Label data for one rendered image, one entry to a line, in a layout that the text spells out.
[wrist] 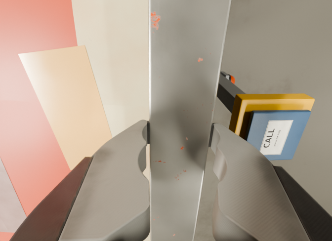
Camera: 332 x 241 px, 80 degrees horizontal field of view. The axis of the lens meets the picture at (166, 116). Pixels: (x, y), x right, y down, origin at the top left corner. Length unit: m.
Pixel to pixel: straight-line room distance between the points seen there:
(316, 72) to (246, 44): 0.57
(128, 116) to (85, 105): 0.03
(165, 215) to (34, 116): 0.13
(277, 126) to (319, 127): 1.63
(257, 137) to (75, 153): 0.28
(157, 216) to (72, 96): 0.11
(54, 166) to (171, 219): 0.12
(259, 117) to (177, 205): 0.23
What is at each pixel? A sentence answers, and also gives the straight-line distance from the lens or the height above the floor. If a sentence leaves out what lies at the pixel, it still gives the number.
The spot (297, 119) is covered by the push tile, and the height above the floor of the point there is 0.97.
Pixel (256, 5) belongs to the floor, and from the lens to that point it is 1.39.
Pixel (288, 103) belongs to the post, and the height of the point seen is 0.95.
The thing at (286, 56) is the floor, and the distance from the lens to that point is 1.55.
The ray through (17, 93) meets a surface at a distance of 0.19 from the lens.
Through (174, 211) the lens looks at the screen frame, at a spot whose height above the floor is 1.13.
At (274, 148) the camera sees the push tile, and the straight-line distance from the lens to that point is 0.40.
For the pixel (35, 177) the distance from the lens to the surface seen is 0.24.
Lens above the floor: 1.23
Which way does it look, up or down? 62 degrees down
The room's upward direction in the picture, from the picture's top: 168 degrees clockwise
